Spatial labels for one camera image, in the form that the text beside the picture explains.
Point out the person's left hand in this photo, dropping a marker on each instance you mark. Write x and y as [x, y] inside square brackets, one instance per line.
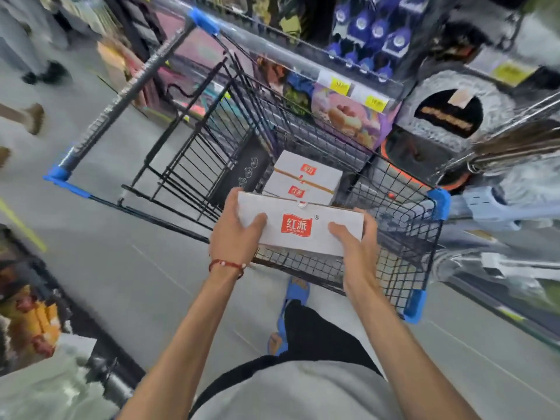
[232, 240]

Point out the person's right hand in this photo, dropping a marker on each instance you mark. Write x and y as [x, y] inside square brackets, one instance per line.
[363, 262]

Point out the white yellow snack box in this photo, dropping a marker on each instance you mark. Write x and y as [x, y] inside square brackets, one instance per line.
[323, 172]
[306, 209]
[315, 194]

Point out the person's right forearm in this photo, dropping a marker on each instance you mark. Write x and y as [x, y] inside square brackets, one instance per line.
[402, 354]

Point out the person's left forearm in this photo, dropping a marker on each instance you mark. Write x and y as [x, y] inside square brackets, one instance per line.
[183, 345]

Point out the blue rubber slipper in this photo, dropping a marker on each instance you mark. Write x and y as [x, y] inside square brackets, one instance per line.
[297, 293]

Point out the black trousers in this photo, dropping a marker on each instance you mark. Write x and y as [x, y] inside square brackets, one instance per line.
[323, 336]

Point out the orange rimmed bucket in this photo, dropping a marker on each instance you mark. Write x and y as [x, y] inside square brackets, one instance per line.
[420, 161]

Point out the white mop in clear plastic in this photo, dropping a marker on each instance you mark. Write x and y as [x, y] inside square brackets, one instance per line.
[494, 262]

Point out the light blue flat mop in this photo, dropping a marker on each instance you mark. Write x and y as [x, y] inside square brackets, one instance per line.
[490, 205]

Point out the purple pink printed package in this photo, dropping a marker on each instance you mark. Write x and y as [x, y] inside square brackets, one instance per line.
[350, 118]

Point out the grey shirt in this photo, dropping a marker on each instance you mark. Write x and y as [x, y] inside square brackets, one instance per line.
[297, 393]

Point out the grey fluffy round mat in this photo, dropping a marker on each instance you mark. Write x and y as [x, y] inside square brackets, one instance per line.
[411, 118]

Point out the green blue printed package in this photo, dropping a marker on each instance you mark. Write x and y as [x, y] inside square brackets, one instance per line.
[299, 96]

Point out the shelf price label strip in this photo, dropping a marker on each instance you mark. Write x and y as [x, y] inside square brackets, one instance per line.
[341, 86]

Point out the grey fluffy mop head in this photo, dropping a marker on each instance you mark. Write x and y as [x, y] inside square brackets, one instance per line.
[529, 179]

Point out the row of dark blue packets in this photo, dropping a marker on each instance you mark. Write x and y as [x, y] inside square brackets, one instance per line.
[376, 34]

